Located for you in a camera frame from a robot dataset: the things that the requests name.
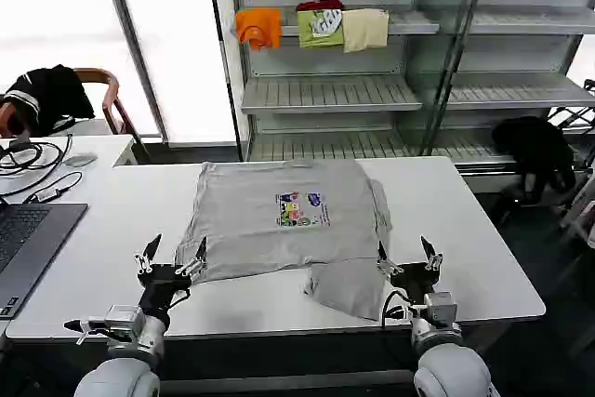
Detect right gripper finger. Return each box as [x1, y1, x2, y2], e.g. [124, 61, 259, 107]
[419, 235, 444, 273]
[375, 241, 403, 278]

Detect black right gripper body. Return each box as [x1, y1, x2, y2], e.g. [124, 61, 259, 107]
[389, 262, 441, 308]

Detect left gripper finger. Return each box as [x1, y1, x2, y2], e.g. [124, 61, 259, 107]
[134, 233, 163, 276]
[175, 235, 209, 276]

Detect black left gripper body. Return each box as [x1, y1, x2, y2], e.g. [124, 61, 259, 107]
[137, 264, 192, 322]

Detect grey printed T-shirt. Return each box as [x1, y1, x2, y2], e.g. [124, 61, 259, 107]
[174, 158, 395, 323]

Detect grey computer mouse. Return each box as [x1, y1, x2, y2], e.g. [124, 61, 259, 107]
[63, 153, 98, 167]

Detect dark grey laptop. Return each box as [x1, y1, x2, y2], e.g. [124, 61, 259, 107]
[0, 201, 89, 321]

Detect black bag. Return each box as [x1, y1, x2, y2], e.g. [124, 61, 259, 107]
[491, 114, 578, 205]

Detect brown wooden chair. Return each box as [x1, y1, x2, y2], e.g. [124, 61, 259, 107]
[73, 67, 151, 157]

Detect grey metal shelf rack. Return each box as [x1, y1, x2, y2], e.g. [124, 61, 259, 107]
[204, 0, 595, 180]

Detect black jacket with stripes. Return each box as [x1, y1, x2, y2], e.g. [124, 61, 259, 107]
[1, 63, 97, 138]

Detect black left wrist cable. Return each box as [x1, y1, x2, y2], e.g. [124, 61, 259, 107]
[165, 285, 192, 311]

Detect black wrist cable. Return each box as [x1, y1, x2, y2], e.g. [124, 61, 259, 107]
[165, 285, 192, 311]
[380, 288, 416, 329]

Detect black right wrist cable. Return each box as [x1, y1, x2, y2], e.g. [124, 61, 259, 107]
[380, 288, 416, 329]

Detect black cable with adapter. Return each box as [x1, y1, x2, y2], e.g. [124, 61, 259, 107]
[21, 170, 85, 205]

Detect white folding frame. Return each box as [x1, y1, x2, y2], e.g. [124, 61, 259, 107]
[556, 168, 595, 250]

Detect coiled black cable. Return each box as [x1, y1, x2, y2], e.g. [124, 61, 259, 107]
[0, 132, 75, 180]

